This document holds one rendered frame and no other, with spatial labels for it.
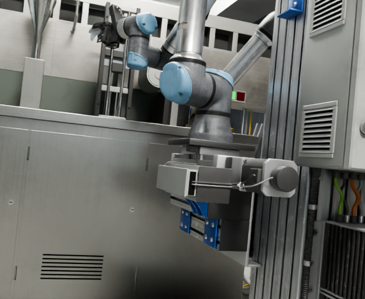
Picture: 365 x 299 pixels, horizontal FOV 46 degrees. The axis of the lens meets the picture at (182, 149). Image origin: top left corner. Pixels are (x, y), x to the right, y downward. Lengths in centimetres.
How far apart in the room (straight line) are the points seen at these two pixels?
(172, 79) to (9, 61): 134
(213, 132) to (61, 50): 134
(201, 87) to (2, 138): 88
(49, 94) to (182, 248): 111
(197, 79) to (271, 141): 29
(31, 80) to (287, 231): 145
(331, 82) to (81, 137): 112
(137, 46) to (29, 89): 80
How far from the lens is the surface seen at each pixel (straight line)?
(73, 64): 247
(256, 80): 275
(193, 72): 129
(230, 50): 275
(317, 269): 119
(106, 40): 171
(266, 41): 173
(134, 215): 188
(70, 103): 244
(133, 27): 156
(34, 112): 181
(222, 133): 136
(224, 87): 139
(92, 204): 185
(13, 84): 246
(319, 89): 107
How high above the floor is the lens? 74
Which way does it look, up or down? 2 degrees up
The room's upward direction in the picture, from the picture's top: 6 degrees clockwise
